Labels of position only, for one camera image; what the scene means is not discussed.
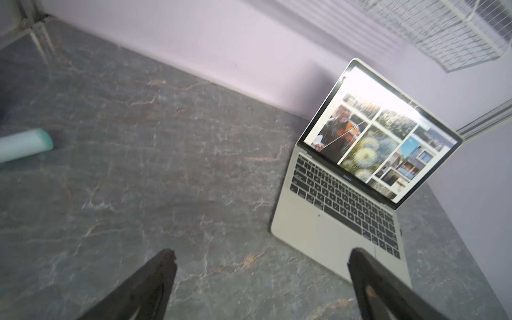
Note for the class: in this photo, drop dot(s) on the long white wire basket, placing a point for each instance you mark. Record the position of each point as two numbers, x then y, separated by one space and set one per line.
455 34

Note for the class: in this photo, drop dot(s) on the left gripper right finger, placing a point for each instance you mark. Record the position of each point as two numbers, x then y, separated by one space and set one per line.
381 295

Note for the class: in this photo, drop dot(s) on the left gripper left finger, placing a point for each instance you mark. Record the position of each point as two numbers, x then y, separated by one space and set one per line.
143 295

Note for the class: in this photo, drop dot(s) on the silver laptop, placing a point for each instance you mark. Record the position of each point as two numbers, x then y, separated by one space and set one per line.
367 150

